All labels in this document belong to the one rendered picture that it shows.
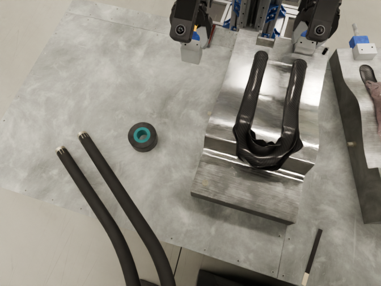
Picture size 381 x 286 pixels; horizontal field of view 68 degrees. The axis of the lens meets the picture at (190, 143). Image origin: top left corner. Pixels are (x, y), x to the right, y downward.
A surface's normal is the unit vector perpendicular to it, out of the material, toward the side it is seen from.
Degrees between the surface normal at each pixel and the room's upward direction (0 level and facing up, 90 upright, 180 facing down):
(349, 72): 0
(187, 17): 30
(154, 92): 0
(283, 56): 0
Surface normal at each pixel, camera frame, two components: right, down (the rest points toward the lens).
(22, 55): -0.04, -0.36
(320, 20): -0.16, 0.18
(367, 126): -0.04, -0.09
